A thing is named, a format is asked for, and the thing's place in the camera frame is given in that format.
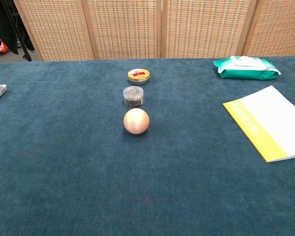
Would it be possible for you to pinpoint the blue felt table cover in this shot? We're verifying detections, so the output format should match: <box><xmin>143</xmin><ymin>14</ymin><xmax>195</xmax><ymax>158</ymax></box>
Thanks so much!
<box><xmin>0</xmin><ymin>56</ymin><xmax>295</xmax><ymax>236</ymax></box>

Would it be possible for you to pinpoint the clear jar of clips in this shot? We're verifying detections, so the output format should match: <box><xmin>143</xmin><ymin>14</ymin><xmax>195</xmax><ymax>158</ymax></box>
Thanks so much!
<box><xmin>123</xmin><ymin>86</ymin><xmax>145</xmax><ymax>108</ymax></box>

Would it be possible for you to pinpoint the pink ball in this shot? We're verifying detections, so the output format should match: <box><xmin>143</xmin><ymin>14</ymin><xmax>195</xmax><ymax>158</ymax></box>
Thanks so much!
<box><xmin>123</xmin><ymin>108</ymin><xmax>150</xmax><ymax>135</ymax></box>

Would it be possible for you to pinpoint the round gold red tin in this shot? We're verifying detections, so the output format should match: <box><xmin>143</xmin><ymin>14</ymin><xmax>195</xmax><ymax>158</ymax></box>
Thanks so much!
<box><xmin>127</xmin><ymin>68</ymin><xmax>151</xmax><ymax>86</ymax></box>

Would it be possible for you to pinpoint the yellow and white notebook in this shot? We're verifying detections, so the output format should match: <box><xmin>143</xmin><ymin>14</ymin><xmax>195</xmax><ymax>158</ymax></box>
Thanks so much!
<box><xmin>222</xmin><ymin>85</ymin><xmax>295</xmax><ymax>163</ymax></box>

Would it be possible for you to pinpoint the teal wet wipes pack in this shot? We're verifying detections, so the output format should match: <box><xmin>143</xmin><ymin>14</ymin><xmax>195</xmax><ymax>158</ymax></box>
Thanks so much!
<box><xmin>213</xmin><ymin>56</ymin><xmax>282</xmax><ymax>80</ymax></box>

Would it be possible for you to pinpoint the black tripod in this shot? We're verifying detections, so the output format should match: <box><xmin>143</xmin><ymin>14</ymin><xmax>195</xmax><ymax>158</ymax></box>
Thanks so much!
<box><xmin>0</xmin><ymin>0</ymin><xmax>32</xmax><ymax>62</ymax></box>

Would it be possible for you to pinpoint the woven wooden folding screen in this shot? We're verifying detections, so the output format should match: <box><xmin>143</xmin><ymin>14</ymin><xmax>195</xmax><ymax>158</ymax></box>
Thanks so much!
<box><xmin>13</xmin><ymin>0</ymin><xmax>295</xmax><ymax>61</ymax></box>

